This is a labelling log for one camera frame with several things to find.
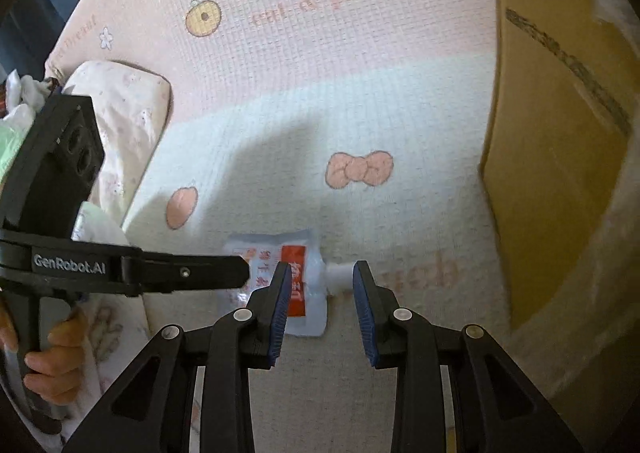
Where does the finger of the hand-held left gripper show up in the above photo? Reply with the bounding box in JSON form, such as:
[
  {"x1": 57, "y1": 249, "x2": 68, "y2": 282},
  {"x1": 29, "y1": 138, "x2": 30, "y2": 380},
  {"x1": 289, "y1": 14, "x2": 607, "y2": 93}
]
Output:
[{"x1": 120, "y1": 254, "x2": 251, "y2": 297}]

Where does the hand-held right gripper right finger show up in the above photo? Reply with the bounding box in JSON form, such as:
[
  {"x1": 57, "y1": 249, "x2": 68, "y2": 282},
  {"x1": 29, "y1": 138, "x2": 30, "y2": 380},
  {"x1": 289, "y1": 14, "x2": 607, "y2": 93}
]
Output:
[{"x1": 352, "y1": 260, "x2": 584, "y2": 453}]

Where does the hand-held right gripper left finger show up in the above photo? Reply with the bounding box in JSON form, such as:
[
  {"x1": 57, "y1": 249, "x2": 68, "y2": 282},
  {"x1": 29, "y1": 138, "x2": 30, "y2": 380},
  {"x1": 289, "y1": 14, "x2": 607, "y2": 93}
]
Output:
[{"x1": 62, "y1": 262, "x2": 294, "y2": 453}]

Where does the white spout pouch red label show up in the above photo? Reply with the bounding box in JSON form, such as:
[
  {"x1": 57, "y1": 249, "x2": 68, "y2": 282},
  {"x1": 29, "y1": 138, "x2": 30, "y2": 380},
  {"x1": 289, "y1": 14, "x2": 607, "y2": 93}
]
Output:
[{"x1": 220, "y1": 228, "x2": 359, "y2": 338}]

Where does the brown cardboard box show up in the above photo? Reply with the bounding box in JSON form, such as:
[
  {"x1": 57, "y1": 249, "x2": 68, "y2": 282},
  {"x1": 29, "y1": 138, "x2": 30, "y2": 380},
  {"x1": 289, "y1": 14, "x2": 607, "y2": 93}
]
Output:
[{"x1": 479, "y1": 0, "x2": 640, "y2": 405}]

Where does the person's left hand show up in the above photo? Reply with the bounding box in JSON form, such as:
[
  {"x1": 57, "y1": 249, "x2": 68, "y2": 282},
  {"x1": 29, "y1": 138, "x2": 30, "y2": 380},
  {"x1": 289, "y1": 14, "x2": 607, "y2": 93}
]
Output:
[{"x1": 0, "y1": 305, "x2": 96, "y2": 405}]

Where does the light green bag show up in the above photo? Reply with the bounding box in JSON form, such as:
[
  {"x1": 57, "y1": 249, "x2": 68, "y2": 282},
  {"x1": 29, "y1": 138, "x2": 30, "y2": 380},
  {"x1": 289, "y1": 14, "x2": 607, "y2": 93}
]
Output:
[{"x1": 0, "y1": 120, "x2": 39, "y2": 184}]

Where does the white crumpled cloth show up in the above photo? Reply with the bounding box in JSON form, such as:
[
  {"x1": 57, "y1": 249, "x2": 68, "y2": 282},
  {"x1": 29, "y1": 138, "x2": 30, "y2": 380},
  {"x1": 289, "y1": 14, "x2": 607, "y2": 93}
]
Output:
[{"x1": 0, "y1": 72, "x2": 57, "y2": 122}]

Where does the cream pillow with pink prints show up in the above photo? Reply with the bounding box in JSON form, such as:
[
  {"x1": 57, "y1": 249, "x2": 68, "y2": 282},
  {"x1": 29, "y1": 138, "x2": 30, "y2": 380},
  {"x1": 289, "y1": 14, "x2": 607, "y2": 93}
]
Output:
[{"x1": 62, "y1": 60, "x2": 174, "y2": 230}]

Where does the pink cat print bed mat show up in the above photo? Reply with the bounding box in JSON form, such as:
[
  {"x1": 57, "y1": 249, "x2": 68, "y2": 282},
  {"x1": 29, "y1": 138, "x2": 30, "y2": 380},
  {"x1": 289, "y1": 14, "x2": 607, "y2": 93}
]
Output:
[{"x1": 45, "y1": 0, "x2": 640, "y2": 453}]

